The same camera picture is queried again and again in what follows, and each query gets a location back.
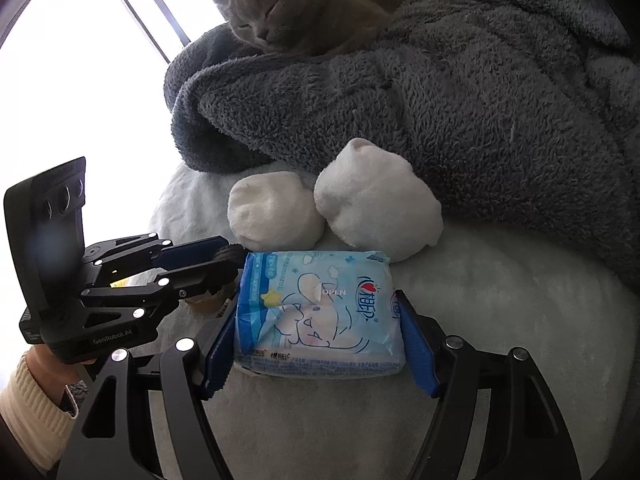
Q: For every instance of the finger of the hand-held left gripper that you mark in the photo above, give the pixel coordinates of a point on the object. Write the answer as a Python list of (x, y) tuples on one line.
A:
[(195, 252), (200, 280)]

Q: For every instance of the dark grey fleece blanket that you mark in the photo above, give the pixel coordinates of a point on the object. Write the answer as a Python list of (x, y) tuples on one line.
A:
[(450, 85)]

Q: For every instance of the right white plush ball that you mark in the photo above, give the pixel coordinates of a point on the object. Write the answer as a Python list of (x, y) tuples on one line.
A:
[(375, 200)]

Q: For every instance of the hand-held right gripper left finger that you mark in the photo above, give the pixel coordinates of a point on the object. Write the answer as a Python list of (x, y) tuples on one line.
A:
[(220, 355)]

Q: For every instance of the white plush ball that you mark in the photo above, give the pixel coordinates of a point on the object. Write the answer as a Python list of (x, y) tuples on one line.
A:
[(275, 210), (375, 200)]

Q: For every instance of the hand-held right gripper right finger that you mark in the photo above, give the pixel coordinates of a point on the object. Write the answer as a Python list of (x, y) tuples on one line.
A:
[(415, 355)]

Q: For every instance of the grey cat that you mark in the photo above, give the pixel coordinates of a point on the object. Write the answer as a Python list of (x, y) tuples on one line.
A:
[(310, 15)]

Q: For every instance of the person's left hand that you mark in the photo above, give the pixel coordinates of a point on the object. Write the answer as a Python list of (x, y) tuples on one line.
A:
[(52, 370)]

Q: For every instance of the left white plush ball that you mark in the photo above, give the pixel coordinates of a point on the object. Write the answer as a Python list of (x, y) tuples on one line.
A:
[(275, 210)]

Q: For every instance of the blue tissue pack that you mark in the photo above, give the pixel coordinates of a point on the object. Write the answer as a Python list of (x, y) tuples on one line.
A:
[(320, 320)]

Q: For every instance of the sliding glass door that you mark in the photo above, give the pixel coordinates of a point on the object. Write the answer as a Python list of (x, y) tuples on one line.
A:
[(165, 15)]

